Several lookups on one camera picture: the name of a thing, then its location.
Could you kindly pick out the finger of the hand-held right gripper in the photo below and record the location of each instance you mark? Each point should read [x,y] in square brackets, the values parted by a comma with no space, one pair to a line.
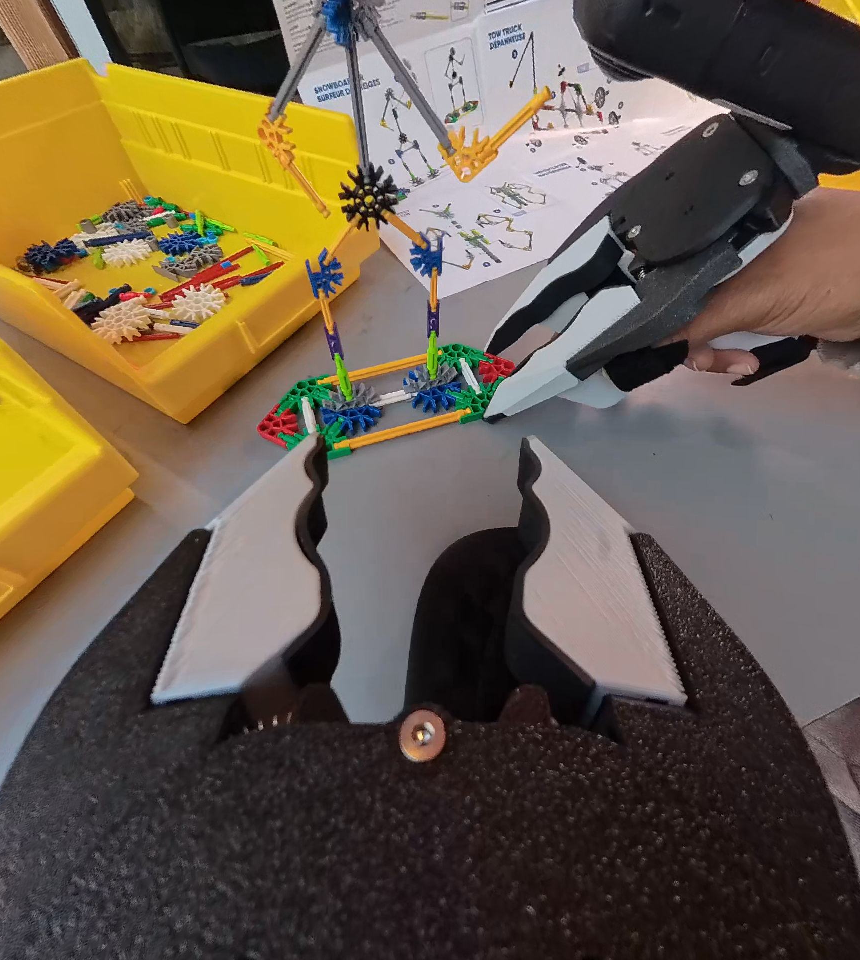
[535,382]
[580,240]

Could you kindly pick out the small yellow parts bin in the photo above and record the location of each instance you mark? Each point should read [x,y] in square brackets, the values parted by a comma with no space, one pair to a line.
[24,480]

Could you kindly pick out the pile of toy parts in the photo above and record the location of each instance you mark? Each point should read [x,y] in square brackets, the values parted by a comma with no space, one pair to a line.
[122,319]

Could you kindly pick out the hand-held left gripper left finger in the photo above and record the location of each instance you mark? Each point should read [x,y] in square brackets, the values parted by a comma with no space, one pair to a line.
[242,600]

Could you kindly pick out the person's right hand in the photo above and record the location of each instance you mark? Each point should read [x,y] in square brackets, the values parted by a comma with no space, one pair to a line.
[835,277]

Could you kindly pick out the large yellow parts bin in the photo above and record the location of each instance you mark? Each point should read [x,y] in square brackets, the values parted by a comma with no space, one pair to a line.
[24,150]

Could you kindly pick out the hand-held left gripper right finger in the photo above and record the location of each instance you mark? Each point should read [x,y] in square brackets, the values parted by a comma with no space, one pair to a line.
[602,600]

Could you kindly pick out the short white rod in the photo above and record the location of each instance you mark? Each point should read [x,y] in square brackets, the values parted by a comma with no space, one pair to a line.
[469,375]

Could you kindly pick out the green fan-shaped connector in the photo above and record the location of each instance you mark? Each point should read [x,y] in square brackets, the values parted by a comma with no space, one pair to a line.
[471,409]
[467,352]

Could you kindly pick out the wooden board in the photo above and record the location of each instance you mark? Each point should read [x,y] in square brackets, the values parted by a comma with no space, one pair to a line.
[32,30]

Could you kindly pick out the multicolour rod connector toy figure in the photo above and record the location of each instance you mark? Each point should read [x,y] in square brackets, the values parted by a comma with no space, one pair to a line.
[368,199]

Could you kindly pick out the red corner connector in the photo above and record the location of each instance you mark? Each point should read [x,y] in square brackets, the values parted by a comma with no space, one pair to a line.
[497,369]

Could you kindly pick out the blue snowflake connector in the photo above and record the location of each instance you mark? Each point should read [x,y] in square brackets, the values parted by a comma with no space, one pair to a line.
[430,397]

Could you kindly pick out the white instruction sheet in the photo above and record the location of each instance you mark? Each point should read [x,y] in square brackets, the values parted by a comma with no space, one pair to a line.
[587,161]

